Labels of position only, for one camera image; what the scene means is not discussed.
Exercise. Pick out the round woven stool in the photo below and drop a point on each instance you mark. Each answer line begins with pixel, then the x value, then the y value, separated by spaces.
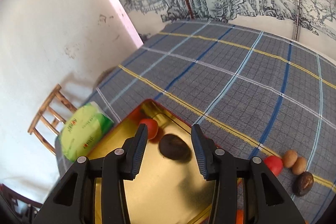
pixel 102 76

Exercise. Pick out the wooden chair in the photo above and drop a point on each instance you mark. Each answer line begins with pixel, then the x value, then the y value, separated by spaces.
pixel 50 117

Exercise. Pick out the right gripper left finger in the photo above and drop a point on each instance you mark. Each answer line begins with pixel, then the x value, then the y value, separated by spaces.
pixel 72 200

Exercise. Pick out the large orange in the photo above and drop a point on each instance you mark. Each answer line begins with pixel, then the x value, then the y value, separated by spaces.
pixel 240 216

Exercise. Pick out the dark passion fruit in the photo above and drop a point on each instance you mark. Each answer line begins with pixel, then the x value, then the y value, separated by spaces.
pixel 174 148

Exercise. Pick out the red gold toffee tin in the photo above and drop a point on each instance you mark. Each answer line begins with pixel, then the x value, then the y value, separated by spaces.
pixel 165 190

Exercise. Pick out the green tissue pack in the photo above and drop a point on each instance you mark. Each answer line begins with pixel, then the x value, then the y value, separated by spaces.
pixel 87 126

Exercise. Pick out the plaid grey blue tablecloth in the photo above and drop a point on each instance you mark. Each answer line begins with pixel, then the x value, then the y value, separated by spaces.
pixel 253 93

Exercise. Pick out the red cherry tomato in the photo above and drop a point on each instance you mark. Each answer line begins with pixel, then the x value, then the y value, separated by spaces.
pixel 274 164
pixel 152 127

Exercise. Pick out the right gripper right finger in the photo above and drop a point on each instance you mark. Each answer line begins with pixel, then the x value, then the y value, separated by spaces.
pixel 265 199

